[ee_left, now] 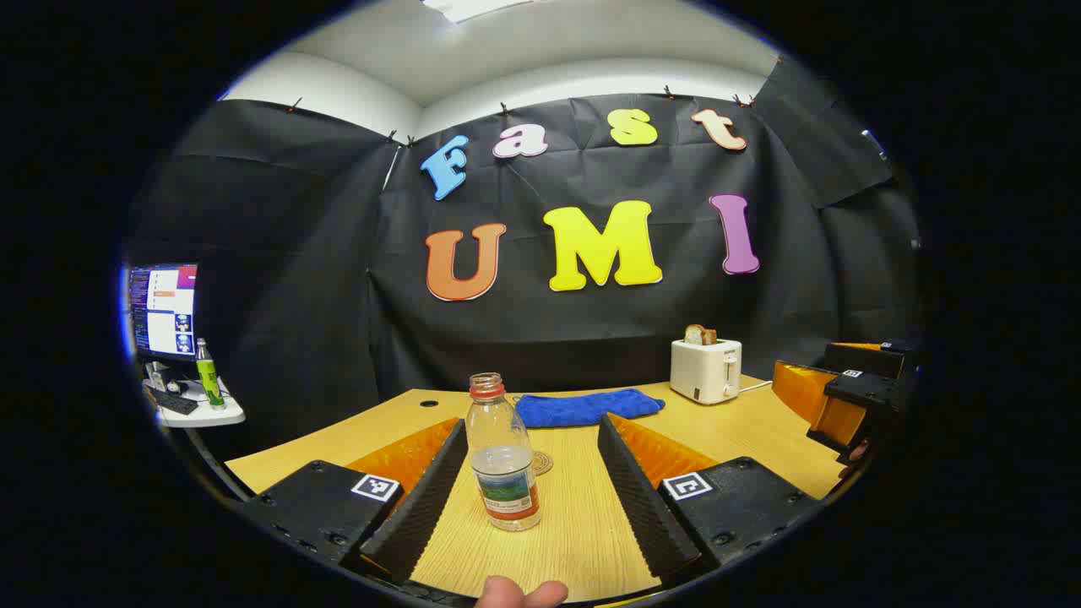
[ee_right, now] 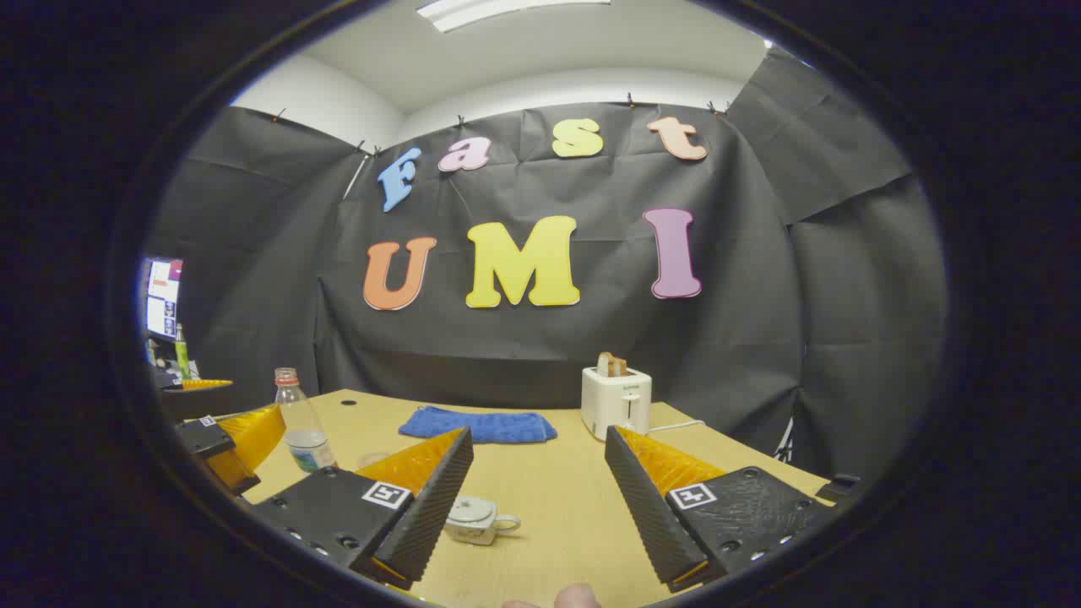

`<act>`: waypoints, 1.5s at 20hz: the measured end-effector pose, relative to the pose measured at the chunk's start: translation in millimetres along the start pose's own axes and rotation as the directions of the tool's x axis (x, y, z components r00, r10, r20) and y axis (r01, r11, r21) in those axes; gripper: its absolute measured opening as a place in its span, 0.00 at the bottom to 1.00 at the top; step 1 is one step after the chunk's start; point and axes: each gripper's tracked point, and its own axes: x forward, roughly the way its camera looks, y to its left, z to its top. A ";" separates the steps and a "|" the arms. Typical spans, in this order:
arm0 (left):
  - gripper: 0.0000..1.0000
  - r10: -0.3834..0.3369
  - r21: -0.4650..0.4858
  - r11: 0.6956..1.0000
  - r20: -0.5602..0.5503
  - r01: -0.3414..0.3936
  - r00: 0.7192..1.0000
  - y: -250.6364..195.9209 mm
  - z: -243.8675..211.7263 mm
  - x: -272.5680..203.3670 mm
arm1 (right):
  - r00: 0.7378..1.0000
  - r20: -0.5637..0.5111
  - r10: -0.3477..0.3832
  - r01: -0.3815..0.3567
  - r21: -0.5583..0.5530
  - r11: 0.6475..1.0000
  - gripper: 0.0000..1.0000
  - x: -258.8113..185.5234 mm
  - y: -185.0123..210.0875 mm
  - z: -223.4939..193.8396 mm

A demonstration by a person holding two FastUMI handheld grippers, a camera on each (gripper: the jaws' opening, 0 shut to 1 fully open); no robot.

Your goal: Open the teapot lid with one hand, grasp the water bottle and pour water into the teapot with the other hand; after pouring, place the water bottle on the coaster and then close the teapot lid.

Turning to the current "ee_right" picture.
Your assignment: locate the white ceramic teacup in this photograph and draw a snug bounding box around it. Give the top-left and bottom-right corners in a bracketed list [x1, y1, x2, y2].
[445, 497, 522, 546]

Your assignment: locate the ceiling light panel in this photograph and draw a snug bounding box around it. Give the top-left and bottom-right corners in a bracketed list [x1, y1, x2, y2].
[416, 0, 611, 33]

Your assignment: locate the clear plastic water bottle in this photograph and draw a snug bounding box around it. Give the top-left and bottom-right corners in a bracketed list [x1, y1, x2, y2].
[274, 367, 337, 474]

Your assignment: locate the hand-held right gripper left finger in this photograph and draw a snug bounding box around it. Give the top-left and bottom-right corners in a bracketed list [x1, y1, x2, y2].
[252, 426, 475, 591]

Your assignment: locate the white toaster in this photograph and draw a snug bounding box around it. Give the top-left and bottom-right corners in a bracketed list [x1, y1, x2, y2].
[581, 365, 653, 442]

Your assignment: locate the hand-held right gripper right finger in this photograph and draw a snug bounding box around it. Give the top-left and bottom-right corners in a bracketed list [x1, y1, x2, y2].
[605, 426, 837, 593]

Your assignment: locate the computer monitor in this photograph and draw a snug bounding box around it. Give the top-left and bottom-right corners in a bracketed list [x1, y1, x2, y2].
[142, 258, 184, 340]

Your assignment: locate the black backdrop cloth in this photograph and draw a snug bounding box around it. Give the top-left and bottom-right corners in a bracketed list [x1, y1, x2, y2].
[139, 46, 947, 499]

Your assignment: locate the blue towel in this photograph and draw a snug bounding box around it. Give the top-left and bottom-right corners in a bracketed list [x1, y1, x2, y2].
[399, 406, 558, 445]

